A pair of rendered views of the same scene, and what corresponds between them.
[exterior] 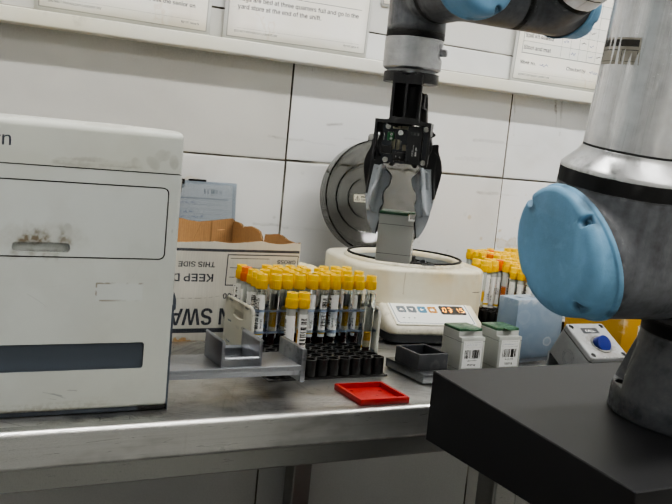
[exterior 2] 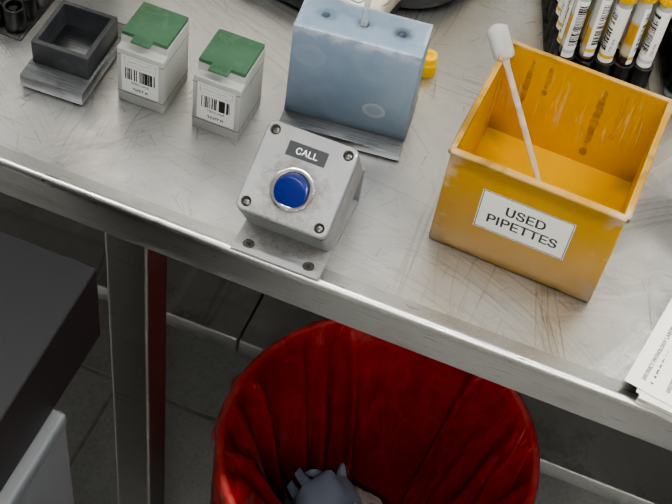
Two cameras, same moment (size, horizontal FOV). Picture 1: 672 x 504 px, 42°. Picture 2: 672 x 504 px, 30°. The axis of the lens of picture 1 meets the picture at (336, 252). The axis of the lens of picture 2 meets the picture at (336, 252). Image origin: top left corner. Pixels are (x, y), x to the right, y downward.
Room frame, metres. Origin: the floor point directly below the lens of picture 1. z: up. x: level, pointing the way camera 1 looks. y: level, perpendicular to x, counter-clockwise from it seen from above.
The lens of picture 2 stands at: (0.80, -0.79, 1.61)
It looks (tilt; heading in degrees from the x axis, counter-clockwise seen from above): 51 degrees down; 42
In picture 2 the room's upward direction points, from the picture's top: 10 degrees clockwise
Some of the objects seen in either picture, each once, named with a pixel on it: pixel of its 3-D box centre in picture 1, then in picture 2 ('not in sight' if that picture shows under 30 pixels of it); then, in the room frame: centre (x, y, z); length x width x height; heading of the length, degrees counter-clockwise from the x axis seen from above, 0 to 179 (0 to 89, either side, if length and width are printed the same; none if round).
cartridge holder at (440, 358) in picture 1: (420, 361); (75, 45); (1.19, -0.13, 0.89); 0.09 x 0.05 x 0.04; 31
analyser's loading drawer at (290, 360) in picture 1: (214, 356); not in sight; (1.00, 0.13, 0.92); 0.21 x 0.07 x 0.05; 118
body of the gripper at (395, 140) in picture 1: (406, 120); not in sight; (1.16, -0.07, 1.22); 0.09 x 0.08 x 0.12; 172
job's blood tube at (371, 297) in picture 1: (367, 329); not in sight; (1.20, -0.05, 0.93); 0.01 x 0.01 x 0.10
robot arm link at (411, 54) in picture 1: (415, 57); not in sight; (1.16, -0.08, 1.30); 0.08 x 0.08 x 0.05
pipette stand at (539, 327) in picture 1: (528, 328); (355, 72); (1.33, -0.30, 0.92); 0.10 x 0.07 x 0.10; 125
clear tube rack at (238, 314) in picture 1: (302, 325); not in sight; (1.27, 0.04, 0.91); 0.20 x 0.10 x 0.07; 118
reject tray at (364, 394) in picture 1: (371, 393); not in sight; (1.06, -0.06, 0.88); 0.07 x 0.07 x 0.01; 28
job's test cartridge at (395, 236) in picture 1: (395, 237); not in sight; (1.18, -0.08, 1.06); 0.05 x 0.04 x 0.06; 82
